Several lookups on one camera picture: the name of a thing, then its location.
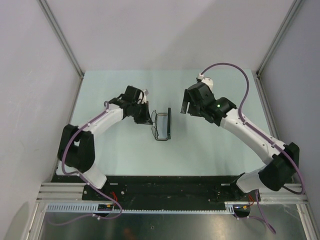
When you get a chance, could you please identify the thin-framed sunglasses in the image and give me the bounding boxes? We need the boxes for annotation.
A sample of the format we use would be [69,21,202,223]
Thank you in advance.
[151,110,159,140]

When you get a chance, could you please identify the light blue cleaning cloth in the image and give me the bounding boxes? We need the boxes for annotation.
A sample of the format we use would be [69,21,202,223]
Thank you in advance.
[157,115,168,139]

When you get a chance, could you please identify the black glasses case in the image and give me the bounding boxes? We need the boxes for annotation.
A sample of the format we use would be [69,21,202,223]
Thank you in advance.
[155,107,172,141]

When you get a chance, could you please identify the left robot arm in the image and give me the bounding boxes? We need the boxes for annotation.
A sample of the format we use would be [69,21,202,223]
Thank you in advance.
[57,85,153,200]

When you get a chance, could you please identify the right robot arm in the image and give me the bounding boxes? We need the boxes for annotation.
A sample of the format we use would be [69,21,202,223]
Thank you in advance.
[181,82,300,201]

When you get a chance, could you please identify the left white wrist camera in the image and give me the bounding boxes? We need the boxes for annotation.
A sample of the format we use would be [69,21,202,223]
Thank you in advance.
[139,89,149,104]

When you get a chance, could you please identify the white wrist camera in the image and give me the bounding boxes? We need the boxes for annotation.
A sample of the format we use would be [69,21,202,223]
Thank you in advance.
[139,89,149,104]
[196,73,214,91]

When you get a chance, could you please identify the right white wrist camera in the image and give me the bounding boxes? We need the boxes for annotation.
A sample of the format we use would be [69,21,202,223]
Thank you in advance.
[196,73,214,91]

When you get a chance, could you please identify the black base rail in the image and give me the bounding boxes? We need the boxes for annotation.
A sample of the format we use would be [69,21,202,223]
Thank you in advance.
[49,174,293,211]

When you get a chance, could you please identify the white slotted cable duct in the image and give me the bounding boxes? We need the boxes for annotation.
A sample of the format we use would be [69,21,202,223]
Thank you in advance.
[44,201,251,215]

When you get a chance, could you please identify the left aluminium frame post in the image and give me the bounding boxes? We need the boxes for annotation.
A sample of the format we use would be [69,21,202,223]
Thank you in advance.
[37,0,85,77]

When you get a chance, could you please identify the aluminium frame post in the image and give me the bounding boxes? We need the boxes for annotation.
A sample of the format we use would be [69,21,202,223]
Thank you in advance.
[257,0,305,73]
[37,0,85,77]

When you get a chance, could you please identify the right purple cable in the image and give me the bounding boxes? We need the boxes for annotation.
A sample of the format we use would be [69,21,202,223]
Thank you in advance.
[199,62,307,235]

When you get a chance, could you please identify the right aluminium frame post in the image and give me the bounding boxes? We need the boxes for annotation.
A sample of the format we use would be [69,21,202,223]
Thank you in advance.
[257,0,305,73]

